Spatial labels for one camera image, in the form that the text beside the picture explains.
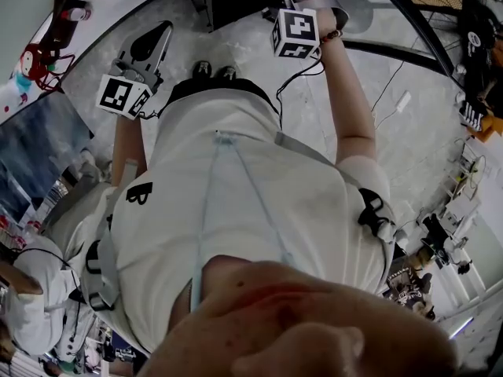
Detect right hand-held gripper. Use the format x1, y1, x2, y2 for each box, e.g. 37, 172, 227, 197
270, 0, 350, 60

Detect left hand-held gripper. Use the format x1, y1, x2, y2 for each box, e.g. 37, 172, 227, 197
96, 20, 174, 122

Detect person's left forearm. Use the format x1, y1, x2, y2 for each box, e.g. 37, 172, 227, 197
111, 114, 151, 190

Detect person's right forearm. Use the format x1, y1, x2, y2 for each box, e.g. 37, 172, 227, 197
320, 32, 379, 167

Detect person's right hand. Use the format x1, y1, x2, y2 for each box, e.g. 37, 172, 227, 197
315, 8, 340, 35

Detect person's left shoe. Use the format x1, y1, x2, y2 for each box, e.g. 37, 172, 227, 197
192, 60, 214, 80

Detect person's black trousers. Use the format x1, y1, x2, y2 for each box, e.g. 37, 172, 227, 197
167, 77, 275, 108

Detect black and red toy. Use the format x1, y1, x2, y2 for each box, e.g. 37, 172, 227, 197
40, 0, 94, 51

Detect white power strip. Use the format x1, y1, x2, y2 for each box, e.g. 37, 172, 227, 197
395, 90, 413, 114

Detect blue grey picture panel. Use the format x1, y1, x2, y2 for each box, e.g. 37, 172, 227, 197
0, 91, 96, 224

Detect person's white t-shirt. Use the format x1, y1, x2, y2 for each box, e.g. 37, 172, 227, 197
46, 86, 398, 355

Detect person's face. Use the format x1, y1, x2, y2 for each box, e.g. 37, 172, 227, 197
135, 254, 461, 377

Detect beaded bracelet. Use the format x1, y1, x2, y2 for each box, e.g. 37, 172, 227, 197
319, 28, 344, 46

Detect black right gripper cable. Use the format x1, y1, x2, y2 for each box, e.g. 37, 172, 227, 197
276, 55, 324, 130

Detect black metal frame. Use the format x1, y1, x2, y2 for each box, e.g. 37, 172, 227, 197
184, 0, 464, 80

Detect red wire basket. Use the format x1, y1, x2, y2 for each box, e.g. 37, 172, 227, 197
20, 42, 76, 93

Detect black wire wheel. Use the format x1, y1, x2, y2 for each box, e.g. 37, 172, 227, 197
418, 0, 503, 88

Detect light blue lanyard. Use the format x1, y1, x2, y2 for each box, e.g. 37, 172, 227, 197
189, 130, 296, 313

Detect grey right harness strap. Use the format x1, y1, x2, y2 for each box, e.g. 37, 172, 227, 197
274, 130, 398, 243

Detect grey harness strap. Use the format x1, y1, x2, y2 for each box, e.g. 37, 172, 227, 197
83, 238, 121, 312
274, 130, 398, 243

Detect grey left harness strap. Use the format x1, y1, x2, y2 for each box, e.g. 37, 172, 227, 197
83, 238, 121, 312

